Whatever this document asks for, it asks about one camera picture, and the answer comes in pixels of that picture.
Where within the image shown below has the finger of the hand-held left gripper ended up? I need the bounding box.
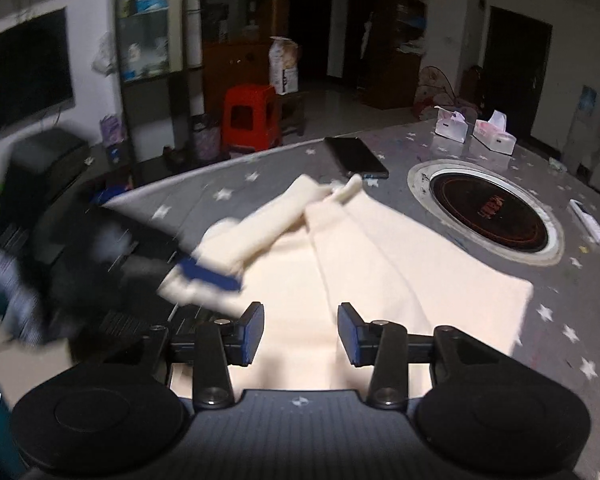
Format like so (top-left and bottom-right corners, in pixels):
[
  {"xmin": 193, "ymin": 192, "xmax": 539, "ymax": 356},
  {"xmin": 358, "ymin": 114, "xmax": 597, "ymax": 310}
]
[
  {"xmin": 125, "ymin": 255, "xmax": 244, "ymax": 293},
  {"xmin": 92, "ymin": 206, "xmax": 182, "ymax": 258}
]

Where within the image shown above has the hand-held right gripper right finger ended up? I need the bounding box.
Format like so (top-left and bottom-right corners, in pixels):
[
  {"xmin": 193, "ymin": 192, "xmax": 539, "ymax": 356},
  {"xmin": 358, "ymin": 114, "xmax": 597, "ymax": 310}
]
[{"xmin": 337, "ymin": 302, "xmax": 501, "ymax": 409}]

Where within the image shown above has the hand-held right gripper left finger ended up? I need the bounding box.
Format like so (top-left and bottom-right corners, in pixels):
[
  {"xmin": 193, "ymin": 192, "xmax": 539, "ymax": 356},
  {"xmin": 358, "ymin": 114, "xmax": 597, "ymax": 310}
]
[{"xmin": 103, "ymin": 301, "xmax": 266, "ymax": 409}]

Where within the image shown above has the cream garment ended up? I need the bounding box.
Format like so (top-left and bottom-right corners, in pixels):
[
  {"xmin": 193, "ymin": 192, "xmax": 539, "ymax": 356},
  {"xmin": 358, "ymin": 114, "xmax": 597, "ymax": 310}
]
[{"xmin": 157, "ymin": 174, "xmax": 535, "ymax": 396}]

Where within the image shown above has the person's left hand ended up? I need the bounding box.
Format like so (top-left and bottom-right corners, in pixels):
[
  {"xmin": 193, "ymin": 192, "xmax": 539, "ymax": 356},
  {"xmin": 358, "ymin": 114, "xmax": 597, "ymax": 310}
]
[{"xmin": 0, "ymin": 240, "xmax": 67, "ymax": 348}]

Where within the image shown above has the purple bag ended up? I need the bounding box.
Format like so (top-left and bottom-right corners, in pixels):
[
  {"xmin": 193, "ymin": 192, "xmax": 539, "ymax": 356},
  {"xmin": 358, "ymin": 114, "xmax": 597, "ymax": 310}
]
[{"xmin": 99, "ymin": 115, "xmax": 127, "ymax": 151}]

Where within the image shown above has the patterned bag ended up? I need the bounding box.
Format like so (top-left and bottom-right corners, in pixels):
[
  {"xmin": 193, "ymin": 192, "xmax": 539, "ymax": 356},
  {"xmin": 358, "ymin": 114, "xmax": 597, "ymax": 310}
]
[{"xmin": 190, "ymin": 115, "xmax": 222, "ymax": 162}]

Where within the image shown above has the black television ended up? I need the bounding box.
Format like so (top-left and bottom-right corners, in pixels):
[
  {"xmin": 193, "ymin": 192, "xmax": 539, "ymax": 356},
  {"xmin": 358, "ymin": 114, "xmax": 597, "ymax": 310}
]
[{"xmin": 0, "ymin": 7, "xmax": 76, "ymax": 143}]

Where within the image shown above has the red plastic stool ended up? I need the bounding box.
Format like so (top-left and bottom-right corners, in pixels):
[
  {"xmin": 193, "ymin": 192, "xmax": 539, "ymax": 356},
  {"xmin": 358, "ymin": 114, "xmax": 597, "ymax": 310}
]
[{"xmin": 221, "ymin": 85, "xmax": 283, "ymax": 155}]

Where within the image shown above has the black smartphone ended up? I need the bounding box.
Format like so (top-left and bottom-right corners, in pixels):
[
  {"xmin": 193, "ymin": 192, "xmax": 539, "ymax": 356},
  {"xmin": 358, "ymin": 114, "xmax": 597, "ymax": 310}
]
[{"xmin": 323, "ymin": 136, "xmax": 390, "ymax": 180}]

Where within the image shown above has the white plastic bag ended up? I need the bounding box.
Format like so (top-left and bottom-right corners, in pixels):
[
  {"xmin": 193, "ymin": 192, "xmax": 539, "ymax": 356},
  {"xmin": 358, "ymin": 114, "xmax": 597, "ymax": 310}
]
[{"xmin": 91, "ymin": 32, "xmax": 117, "ymax": 77}]

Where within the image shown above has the round built-in induction cooker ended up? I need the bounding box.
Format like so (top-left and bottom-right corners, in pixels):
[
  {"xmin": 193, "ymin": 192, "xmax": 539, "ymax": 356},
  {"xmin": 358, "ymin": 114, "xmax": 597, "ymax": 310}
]
[{"xmin": 407, "ymin": 159, "xmax": 566, "ymax": 266}]

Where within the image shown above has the brown wooden cabinet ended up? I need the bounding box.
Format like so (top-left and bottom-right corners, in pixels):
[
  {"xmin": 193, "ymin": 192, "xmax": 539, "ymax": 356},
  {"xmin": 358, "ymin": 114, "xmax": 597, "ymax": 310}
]
[{"xmin": 197, "ymin": 0, "xmax": 291, "ymax": 116}]

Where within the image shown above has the glass display cabinet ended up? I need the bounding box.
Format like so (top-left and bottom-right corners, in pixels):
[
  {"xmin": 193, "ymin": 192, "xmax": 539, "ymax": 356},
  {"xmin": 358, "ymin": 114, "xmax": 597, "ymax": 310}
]
[{"xmin": 115, "ymin": 0, "xmax": 203, "ymax": 161}]

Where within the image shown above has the grey star-print tablecloth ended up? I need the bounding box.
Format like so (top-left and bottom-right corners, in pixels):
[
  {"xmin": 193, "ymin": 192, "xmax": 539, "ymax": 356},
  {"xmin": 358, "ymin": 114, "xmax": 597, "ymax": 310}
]
[{"xmin": 102, "ymin": 120, "xmax": 600, "ymax": 403}]

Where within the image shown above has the white orange sack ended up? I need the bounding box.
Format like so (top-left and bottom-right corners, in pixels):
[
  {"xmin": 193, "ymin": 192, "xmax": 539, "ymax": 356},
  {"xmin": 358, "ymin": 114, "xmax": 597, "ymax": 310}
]
[{"xmin": 269, "ymin": 36, "xmax": 301, "ymax": 95}]

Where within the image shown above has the white pink tissue box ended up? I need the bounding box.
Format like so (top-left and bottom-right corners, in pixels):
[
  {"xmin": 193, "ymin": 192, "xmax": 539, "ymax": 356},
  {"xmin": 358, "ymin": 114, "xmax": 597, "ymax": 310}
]
[
  {"xmin": 472, "ymin": 110, "xmax": 517, "ymax": 155},
  {"xmin": 434, "ymin": 106, "xmax": 468, "ymax": 143}
]

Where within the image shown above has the floral mesh food cover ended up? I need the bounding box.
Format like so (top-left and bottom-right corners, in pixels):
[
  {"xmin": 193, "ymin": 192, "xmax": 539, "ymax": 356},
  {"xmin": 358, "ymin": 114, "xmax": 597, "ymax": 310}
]
[{"xmin": 414, "ymin": 65, "xmax": 481, "ymax": 121}]

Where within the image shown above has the white remote control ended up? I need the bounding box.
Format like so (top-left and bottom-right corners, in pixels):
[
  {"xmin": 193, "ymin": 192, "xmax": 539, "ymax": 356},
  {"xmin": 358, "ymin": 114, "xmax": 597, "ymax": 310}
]
[{"xmin": 568, "ymin": 199, "xmax": 600, "ymax": 248}]

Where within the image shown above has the dark door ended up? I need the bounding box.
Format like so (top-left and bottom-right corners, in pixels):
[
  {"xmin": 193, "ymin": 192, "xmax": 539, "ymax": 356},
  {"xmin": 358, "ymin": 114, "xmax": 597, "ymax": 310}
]
[{"xmin": 482, "ymin": 5, "xmax": 553, "ymax": 146}]

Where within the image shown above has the dark wooden bookshelf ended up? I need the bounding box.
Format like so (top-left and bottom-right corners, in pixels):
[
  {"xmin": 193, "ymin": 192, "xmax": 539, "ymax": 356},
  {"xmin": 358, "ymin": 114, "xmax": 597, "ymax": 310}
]
[{"xmin": 365, "ymin": 0, "xmax": 431, "ymax": 111}]

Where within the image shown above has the blue wall poster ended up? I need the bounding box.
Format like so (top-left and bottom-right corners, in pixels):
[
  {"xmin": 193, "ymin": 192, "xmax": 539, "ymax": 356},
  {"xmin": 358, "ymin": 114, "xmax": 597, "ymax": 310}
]
[{"xmin": 578, "ymin": 85, "xmax": 600, "ymax": 117}]

